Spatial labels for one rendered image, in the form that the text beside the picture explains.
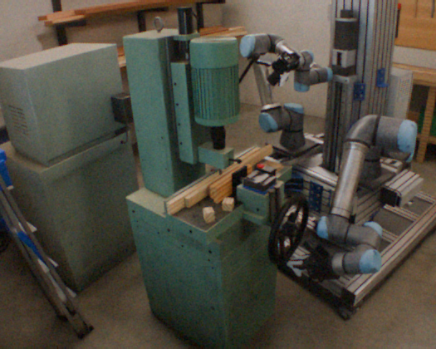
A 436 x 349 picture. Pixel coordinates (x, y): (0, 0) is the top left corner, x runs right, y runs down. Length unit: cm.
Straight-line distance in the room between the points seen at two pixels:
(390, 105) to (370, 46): 43
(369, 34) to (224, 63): 84
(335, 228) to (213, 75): 67
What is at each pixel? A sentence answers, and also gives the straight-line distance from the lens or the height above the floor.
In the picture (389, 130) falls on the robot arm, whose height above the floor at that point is 122.
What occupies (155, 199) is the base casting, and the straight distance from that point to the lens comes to 173.
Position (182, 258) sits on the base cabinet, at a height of 61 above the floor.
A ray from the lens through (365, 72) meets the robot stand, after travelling 195.
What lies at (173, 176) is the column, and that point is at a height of 93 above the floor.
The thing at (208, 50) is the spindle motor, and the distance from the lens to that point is 131.
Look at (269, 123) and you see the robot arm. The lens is 197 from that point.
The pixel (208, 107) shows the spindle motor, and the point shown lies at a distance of 137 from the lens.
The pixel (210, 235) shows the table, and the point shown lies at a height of 87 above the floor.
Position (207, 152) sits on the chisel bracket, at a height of 106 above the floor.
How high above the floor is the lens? 170
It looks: 29 degrees down
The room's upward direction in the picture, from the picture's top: 3 degrees counter-clockwise
